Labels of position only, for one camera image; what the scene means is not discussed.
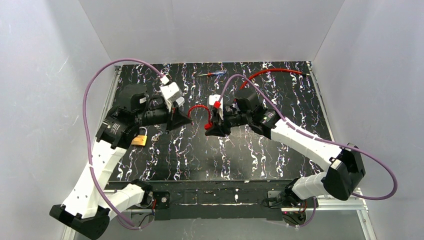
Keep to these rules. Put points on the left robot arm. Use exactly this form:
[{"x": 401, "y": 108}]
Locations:
[{"x": 87, "y": 209}]

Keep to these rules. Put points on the aluminium frame rail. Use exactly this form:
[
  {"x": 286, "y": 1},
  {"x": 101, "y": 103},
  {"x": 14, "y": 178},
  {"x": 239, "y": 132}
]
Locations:
[{"x": 341, "y": 202}]

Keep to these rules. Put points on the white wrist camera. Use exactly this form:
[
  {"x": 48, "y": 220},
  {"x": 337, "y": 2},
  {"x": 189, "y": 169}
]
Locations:
[
  {"x": 214, "y": 102},
  {"x": 171, "y": 93}
]

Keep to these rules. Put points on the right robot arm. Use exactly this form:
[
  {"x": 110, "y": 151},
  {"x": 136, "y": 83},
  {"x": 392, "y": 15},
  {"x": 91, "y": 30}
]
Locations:
[{"x": 342, "y": 167}]

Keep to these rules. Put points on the brass padlock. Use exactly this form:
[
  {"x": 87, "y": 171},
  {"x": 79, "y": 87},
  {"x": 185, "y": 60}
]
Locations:
[{"x": 141, "y": 139}]

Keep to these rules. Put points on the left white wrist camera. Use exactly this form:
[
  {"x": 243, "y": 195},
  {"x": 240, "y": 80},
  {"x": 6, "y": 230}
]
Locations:
[{"x": 171, "y": 93}]

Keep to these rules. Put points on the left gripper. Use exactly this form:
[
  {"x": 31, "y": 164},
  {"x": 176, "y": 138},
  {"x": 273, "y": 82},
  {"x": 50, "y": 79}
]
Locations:
[{"x": 170, "y": 119}]

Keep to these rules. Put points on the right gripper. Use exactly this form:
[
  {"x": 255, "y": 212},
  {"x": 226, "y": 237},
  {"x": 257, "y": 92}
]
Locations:
[{"x": 225, "y": 122}]

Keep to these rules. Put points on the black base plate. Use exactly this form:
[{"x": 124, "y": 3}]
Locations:
[{"x": 221, "y": 199}]

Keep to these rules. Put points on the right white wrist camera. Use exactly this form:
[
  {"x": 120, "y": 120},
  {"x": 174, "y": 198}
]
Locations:
[{"x": 214, "y": 102}]

